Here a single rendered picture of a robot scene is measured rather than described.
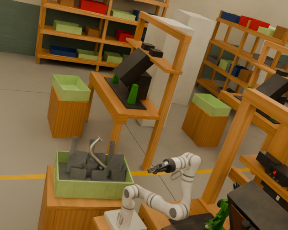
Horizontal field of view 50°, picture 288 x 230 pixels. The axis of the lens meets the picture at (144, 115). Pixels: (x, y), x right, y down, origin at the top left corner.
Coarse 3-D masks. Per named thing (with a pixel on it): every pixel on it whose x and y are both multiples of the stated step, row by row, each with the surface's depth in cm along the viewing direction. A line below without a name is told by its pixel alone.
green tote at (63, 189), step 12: (60, 156) 273; (60, 180) 237; (72, 180) 240; (132, 180) 260; (60, 192) 242; (72, 192) 245; (84, 192) 247; (96, 192) 251; (108, 192) 254; (120, 192) 257
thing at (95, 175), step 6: (90, 144) 266; (90, 156) 267; (96, 156) 269; (102, 156) 271; (90, 162) 268; (96, 162) 270; (102, 162) 272; (90, 168) 268; (96, 168) 270; (90, 174) 268; (96, 174) 265; (102, 174) 267; (96, 180) 266; (102, 180) 268
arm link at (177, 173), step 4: (176, 160) 166; (180, 160) 167; (176, 164) 164; (180, 164) 166; (176, 168) 165; (180, 168) 167; (172, 172) 166; (176, 172) 164; (180, 172) 162; (172, 176) 166; (176, 176) 164
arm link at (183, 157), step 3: (186, 153) 177; (189, 153) 177; (180, 156) 172; (183, 156) 172; (186, 156) 176; (180, 159) 168; (183, 159) 169; (186, 159) 170; (183, 162) 168; (186, 162) 169; (183, 165) 168; (186, 165) 170
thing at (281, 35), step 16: (224, 16) 815; (240, 16) 820; (256, 32) 710; (272, 32) 681; (208, 48) 864; (224, 48) 798; (240, 48) 755; (208, 64) 854; (224, 64) 807; (272, 64) 664; (208, 80) 909; (240, 80) 749; (256, 80) 757
